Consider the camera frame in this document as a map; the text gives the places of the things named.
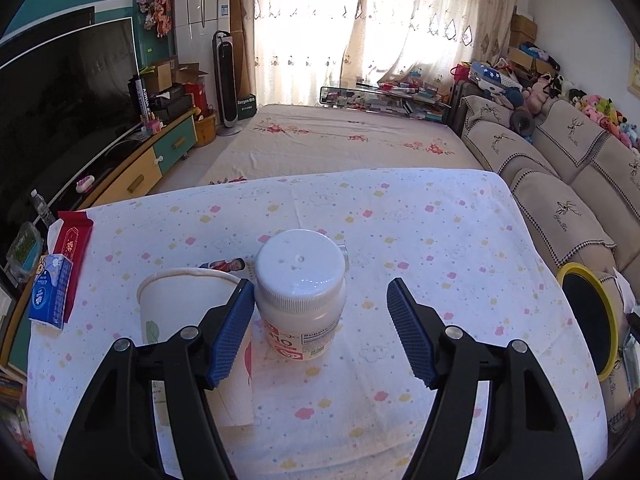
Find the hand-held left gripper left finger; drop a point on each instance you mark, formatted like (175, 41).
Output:
(232, 332)

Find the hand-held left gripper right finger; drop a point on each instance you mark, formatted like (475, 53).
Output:
(410, 332)

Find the white paper cup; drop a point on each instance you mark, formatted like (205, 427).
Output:
(175, 300)

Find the white pill bottle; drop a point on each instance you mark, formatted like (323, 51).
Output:
(300, 280)

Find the yellow-rimmed black trash bin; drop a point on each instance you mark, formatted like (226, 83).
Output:
(585, 320)

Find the printed paper card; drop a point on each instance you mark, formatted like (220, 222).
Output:
(225, 265)

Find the white dotted tablecloth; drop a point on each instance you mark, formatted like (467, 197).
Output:
(400, 220)

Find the teal and yellow television stand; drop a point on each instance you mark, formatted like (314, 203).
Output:
(135, 180)

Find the red tissue pack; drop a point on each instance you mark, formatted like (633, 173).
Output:
(70, 245)

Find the blue tissue pack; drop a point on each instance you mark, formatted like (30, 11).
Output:
(50, 290)

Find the beige embroidered sofa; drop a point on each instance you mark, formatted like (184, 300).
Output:
(550, 190)

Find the wicker basket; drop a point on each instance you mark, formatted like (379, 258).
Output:
(206, 130)

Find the small pink white object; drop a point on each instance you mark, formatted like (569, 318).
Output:
(85, 184)

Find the floral floor mattress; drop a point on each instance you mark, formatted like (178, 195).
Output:
(350, 130)

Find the dark green box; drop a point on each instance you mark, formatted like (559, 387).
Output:
(246, 107)

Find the clear plastic container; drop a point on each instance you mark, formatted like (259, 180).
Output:
(22, 250)

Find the clear water bottle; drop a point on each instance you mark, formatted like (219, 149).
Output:
(42, 210)

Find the stack of colourful books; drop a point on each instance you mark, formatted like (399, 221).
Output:
(12, 410)

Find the cluttered glass table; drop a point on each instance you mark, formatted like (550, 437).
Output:
(390, 100)

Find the red bag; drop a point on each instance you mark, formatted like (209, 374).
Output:
(197, 97)

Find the black boxes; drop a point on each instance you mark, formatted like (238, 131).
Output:
(172, 102)

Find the grey neck pillow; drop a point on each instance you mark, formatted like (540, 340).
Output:
(521, 121)

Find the black tower fan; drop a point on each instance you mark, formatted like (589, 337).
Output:
(227, 85)

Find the blue star print bag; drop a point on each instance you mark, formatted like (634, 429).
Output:
(492, 80)

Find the pink plush toy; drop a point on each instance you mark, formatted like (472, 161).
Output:
(535, 96)

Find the open cardboard boxes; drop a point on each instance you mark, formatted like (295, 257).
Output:
(165, 72)

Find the large black television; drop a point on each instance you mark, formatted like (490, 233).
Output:
(60, 100)

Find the pile of plush toys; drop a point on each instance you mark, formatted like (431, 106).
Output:
(610, 115)

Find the cream patterned curtains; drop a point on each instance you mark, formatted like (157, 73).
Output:
(400, 25)

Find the white standing air conditioner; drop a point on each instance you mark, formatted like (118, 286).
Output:
(200, 20)

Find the stacked cardboard boxes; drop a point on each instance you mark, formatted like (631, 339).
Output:
(525, 40)

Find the pink artificial flowers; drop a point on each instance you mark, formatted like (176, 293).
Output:
(156, 7)

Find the framed wall poster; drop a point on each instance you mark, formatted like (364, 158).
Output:
(636, 67)

